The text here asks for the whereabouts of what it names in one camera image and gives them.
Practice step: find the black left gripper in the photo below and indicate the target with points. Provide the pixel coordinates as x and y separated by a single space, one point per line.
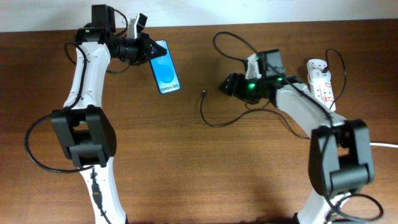
146 43

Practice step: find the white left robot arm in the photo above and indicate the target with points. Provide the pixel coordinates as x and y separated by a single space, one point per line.
84 132

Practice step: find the white USB charger adapter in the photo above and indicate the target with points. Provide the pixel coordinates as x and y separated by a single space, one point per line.
317 75

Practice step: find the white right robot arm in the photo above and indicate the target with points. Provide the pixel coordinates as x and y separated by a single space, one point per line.
340 161

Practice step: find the blue Galaxy smartphone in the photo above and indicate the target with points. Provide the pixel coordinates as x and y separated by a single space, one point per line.
164 71

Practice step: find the white power strip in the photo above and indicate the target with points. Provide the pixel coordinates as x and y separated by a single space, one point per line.
322 91

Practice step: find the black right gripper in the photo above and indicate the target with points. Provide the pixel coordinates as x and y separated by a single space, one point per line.
239 89

